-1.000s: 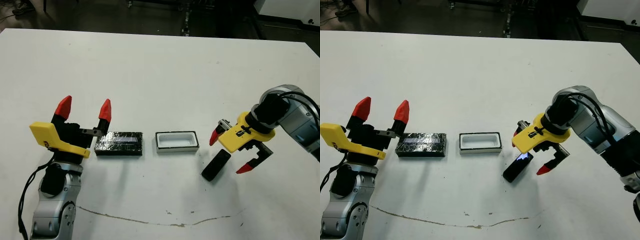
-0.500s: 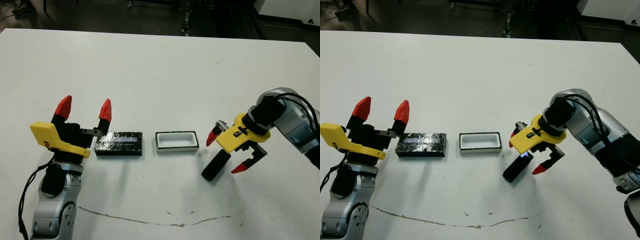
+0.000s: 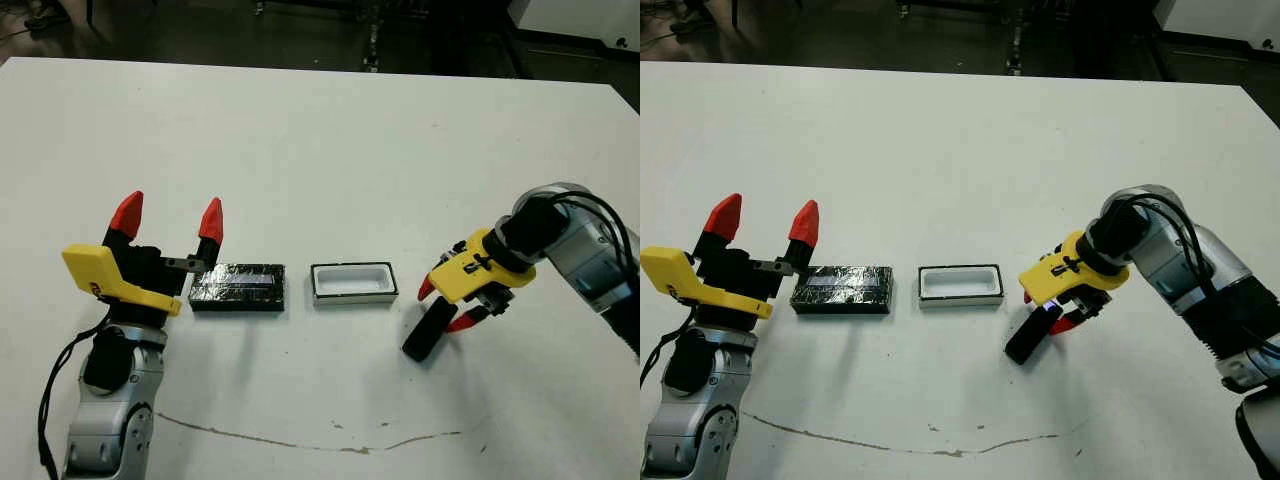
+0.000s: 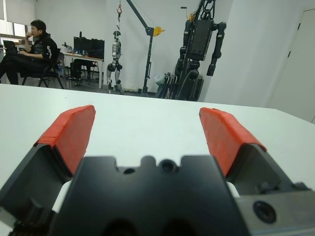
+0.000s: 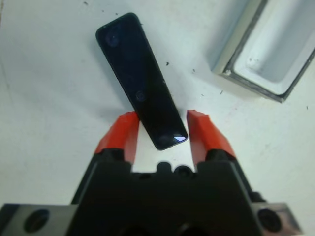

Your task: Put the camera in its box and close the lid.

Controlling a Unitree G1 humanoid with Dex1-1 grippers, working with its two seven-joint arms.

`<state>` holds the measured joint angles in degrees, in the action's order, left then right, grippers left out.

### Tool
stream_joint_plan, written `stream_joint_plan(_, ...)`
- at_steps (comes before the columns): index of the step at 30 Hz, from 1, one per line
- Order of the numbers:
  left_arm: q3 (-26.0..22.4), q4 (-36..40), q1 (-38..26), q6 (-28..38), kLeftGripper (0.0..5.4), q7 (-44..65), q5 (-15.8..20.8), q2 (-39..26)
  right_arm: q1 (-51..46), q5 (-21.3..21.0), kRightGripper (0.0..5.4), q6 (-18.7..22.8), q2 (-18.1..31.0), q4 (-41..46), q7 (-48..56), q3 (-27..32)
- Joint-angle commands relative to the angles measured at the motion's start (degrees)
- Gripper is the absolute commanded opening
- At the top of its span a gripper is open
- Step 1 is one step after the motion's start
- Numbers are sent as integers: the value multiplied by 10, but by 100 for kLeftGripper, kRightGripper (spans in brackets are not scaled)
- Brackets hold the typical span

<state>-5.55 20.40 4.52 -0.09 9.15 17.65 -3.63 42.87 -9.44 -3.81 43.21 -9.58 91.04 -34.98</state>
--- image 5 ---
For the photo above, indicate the white camera box base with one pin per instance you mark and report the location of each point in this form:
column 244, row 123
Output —
column 270, row 49

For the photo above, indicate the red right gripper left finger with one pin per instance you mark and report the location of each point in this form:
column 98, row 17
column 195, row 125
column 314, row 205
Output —
column 123, row 132

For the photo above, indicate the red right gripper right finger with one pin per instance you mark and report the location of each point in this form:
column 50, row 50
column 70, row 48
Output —
column 206, row 132

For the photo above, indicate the black slim camera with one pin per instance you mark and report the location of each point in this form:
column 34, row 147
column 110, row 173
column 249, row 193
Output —
column 140, row 81

